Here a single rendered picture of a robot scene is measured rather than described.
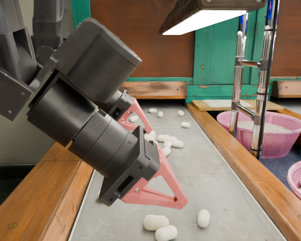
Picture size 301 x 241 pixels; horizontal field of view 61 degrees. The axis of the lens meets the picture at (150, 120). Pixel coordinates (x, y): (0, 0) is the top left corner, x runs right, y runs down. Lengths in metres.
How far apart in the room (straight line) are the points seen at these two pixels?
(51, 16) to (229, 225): 0.47
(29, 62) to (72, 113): 0.07
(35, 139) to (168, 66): 1.34
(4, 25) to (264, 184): 0.44
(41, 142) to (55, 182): 1.65
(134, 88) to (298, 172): 0.69
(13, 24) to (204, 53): 0.93
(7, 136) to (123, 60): 2.01
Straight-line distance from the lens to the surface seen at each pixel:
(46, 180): 0.51
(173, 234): 0.38
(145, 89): 1.06
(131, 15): 1.12
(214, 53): 1.15
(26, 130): 2.15
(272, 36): 0.60
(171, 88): 1.07
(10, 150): 2.26
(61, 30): 0.54
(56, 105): 0.27
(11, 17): 0.27
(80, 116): 0.27
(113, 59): 0.25
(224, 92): 1.17
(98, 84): 0.25
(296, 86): 1.25
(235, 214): 0.46
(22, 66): 0.27
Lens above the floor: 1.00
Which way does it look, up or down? 16 degrees down
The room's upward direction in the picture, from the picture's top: straight up
